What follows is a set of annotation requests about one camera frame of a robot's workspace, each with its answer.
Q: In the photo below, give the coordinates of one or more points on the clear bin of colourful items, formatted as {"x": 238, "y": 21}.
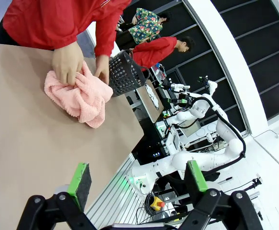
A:
{"x": 158, "y": 72}

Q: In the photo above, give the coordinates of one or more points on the person's left hand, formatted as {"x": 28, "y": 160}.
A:
{"x": 103, "y": 68}

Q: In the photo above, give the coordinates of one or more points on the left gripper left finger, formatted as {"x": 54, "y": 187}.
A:
{"x": 80, "y": 184}

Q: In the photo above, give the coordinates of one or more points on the black perforated plastic basket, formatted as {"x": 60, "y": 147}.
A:
{"x": 122, "y": 74}

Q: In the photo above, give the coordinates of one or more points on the white black-edged cloth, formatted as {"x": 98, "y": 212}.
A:
{"x": 152, "y": 95}

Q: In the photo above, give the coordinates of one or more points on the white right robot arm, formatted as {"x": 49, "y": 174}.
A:
{"x": 225, "y": 134}

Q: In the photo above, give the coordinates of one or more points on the aluminium profile robot stand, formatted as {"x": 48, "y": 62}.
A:
{"x": 115, "y": 198}

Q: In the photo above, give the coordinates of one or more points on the person in red jacket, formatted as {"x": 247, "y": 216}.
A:
{"x": 46, "y": 19}

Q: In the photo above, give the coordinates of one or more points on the pink terry towel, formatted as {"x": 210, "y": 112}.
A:
{"x": 81, "y": 95}

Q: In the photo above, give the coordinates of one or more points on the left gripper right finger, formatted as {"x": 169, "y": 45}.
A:
{"x": 194, "y": 177}

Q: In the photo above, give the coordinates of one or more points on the person's right hand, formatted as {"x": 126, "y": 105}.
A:
{"x": 66, "y": 63}

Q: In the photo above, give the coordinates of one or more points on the bystander in red top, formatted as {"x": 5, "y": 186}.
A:
{"x": 153, "y": 50}

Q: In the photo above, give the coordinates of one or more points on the person's right forearm red sleeve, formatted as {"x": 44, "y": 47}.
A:
{"x": 62, "y": 36}

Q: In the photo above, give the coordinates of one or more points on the brown-topped neighbouring table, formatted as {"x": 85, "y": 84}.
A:
{"x": 153, "y": 112}

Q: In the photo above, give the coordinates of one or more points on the yellow red emergency stop button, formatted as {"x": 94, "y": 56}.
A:
{"x": 156, "y": 203}

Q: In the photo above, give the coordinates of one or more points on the person's left forearm red sleeve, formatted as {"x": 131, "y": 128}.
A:
{"x": 105, "y": 40}

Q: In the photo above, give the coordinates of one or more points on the bystander in floral shirt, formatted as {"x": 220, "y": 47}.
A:
{"x": 144, "y": 24}

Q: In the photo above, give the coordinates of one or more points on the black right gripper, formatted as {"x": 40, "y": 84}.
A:
{"x": 182, "y": 97}

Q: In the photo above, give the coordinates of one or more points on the white control box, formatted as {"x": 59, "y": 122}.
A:
{"x": 171, "y": 143}

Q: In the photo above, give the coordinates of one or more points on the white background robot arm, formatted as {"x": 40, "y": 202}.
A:
{"x": 212, "y": 87}

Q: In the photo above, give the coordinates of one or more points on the small black camera mount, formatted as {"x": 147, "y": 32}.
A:
{"x": 255, "y": 183}

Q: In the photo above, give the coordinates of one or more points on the black computer case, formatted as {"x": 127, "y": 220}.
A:
{"x": 148, "y": 143}

